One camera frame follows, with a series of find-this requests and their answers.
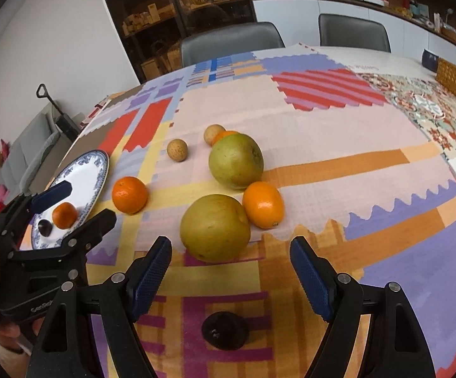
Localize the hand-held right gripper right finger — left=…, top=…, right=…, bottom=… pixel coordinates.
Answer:
left=289, top=235, right=437, bottom=378

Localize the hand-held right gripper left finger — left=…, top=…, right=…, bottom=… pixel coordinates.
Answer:
left=25, top=235, right=173, bottom=378

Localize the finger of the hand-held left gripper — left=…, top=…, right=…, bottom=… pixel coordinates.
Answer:
left=52, top=209, right=117, bottom=258
left=23, top=180, right=73, bottom=215

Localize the small orange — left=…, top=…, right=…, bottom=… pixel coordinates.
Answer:
left=52, top=202, right=79, bottom=230

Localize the blue patterned white plate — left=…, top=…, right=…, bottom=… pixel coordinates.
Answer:
left=17, top=149, right=110, bottom=251

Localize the round orange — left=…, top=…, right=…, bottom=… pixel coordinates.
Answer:
left=112, top=176, right=149, bottom=215

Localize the oval orange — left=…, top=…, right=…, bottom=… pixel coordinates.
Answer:
left=242, top=181, right=285, bottom=230

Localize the small brown round fruit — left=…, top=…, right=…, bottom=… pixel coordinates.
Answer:
left=203, top=124, right=226, bottom=146
left=167, top=139, right=189, bottom=163

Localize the person's left hand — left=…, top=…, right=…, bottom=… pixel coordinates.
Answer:
left=0, top=317, right=45, bottom=367

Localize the grey sofa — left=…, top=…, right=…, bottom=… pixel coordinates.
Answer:
left=0, top=110, right=73, bottom=201

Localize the black upright vacuum cleaner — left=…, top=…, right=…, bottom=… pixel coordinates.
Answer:
left=36, top=84, right=83, bottom=142

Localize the patchwork tablecloth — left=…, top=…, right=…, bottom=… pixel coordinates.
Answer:
left=15, top=45, right=456, bottom=378

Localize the glass door cabinet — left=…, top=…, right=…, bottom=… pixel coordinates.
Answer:
left=96, top=0, right=258, bottom=85

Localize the grey chair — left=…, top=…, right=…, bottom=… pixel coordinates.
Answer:
left=180, top=21, right=286, bottom=69
left=318, top=13, right=392, bottom=53

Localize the dark blue cup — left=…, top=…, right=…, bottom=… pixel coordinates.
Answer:
left=422, top=49, right=440, bottom=73

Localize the white counter cabinet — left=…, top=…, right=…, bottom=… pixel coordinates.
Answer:
left=251, top=0, right=456, bottom=64

